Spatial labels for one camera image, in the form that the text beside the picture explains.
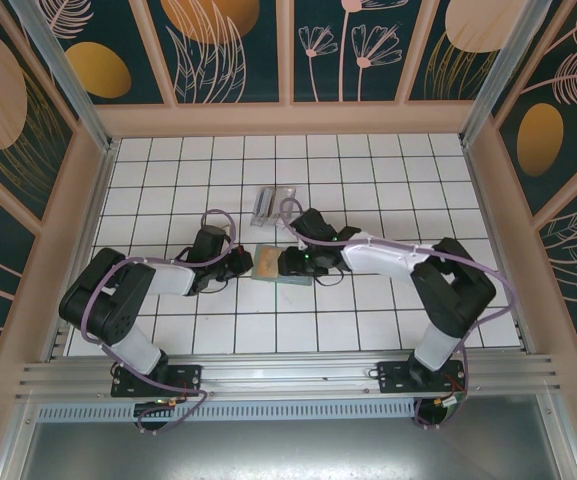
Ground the small circuit board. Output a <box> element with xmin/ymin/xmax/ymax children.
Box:
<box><xmin>437</xmin><ymin>394</ymin><xmax>469</xmax><ymax>416</ymax></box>
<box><xmin>135</xmin><ymin>397</ymin><xmax>179</xmax><ymax>410</ymax></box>

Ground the aluminium corner post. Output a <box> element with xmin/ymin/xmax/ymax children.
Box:
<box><xmin>10</xmin><ymin>0</ymin><xmax>119</xmax><ymax>154</ymax></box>
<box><xmin>460</xmin><ymin>0</ymin><xmax>564</xmax><ymax>149</ymax></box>

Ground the credit card stack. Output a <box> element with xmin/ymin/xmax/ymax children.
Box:
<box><xmin>255</xmin><ymin>188</ymin><xmax>279</xmax><ymax>226</ymax></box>

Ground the gold credit card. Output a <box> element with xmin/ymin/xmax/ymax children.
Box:
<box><xmin>259</xmin><ymin>247</ymin><xmax>280</xmax><ymax>279</ymax></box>

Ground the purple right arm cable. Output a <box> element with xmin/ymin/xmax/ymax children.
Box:
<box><xmin>280</xmin><ymin>197</ymin><xmax>517</xmax><ymax>431</ymax></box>

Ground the green card holder wallet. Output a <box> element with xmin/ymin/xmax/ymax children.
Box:
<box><xmin>249</xmin><ymin>243</ymin><xmax>315</xmax><ymax>287</ymax></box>

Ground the clear acrylic card box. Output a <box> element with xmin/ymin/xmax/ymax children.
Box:
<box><xmin>252</xmin><ymin>185</ymin><xmax>299</xmax><ymax>229</ymax></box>

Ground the panel with orange circle leaves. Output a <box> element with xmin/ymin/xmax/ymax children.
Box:
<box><xmin>147</xmin><ymin>0</ymin><xmax>289</xmax><ymax>105</ymax></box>

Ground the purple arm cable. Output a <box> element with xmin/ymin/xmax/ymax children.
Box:
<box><xmin>81</xmin><ymin>209</ymin><xmax>242</xmax><ymax>436</ymax></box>
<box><xmin>280</xmin><ymin>197</ymin><xmax>517</xmax><ymax>431</ymax></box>

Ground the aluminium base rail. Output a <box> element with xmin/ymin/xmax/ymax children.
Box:
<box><xmin>15</xmin><ymin>352</ymin><xmax>562</xmax><ymax>401</ymax></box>

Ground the panel with golden oval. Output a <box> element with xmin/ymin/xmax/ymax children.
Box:
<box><xmin>27</xmin><ymin>0</ymin><xmax>177</xmax><ymax>106</ymax></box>

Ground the grey metal sheet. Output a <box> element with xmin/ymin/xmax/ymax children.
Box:
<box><xmin>17</xmin><ymin>419</ymin><xmax>564</xmax><ymax>480</ymax></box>

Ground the panel with gold oval feather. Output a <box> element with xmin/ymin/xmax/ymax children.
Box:
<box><xmin>492</xmin><ymin>0</ymin><xmax>577</xmax><ymax>214</ymax></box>

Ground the slotted grey cable duct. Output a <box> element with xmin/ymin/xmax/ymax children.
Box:
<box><xmin>35</xmin><ymin>402</ymin><xmax>419</xmax><ymax>421</ymax></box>

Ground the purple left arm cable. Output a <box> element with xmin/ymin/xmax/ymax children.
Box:
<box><xmin>81</xmin><ymin>209</ymin><xmax>242</xmax><ymax>436</ymax></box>

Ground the aluminium side rail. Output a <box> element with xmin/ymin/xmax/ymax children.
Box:
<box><xmin>462</xmin><ymin>144</ymin><xmax>534</xmax><ymax>351</ymax></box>
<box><xmin>47</xmin><ymin>144</ymin><xmax>119</xmax><ymax>361</ymax></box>

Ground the panel with pink flowers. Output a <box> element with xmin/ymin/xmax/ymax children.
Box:
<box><xmin>292</xmin><ymin>0</ymin><xmax>437</xmax><ymax>105</ymax></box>

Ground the panel with pink circle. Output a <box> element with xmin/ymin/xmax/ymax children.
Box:
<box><xmin>407</xmin><ymin>0</ymin><xmax>534</xmax><ymax>102</ymax></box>

